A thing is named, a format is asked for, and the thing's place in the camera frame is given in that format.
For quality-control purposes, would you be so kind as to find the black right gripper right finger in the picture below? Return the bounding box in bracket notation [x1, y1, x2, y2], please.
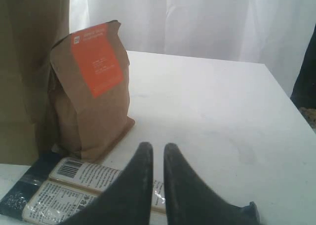
[163, 143, 260, 225]

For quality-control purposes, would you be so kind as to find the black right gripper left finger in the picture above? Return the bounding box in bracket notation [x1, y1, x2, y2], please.
[63, 142, 153, 225]

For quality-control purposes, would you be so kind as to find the white long noodle package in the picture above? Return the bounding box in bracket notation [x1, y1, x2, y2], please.
[0, 153, 166, 225]

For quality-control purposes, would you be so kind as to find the brown pouch with orange label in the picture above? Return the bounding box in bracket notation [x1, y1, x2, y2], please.
[48, 20, 135, 162]

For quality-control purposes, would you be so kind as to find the brown paper bag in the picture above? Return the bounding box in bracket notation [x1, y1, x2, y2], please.
[0, 0, 70, 165]

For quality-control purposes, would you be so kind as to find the white curtain backdrop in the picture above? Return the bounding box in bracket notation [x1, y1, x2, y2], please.
[70, 0, 316, 95]

